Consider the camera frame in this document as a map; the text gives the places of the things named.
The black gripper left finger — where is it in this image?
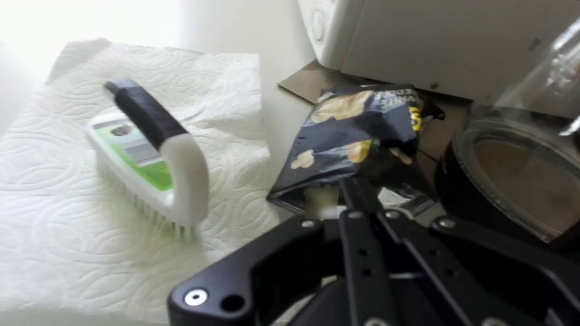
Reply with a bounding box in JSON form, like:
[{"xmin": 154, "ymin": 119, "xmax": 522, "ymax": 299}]
[{"xmin": 167, "ymin": 179, "xmax": 388, "ymax": 326}]

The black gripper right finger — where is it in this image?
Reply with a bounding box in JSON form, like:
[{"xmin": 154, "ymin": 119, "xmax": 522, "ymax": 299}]
[{"xmin": 363, "ymin": 179, "xmax": 580, "ymax": 326}]

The black chip packet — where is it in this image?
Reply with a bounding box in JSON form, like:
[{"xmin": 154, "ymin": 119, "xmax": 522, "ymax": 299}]
[{"xmin": 267, "ymin": 85, "xmax": 450, "ymax": 224}]

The black glass electric kettle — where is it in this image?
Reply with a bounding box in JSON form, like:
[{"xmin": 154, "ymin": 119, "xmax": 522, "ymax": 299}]
[{"xmin": 434, "ymin": 16, "xmax": 580, "ymax": 250}]

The white microwave oven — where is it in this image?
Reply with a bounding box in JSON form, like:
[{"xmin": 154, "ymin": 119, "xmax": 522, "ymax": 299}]
[{"xmin": 296, "ymin": 0, "xmax": 580, "ymax": 105}]

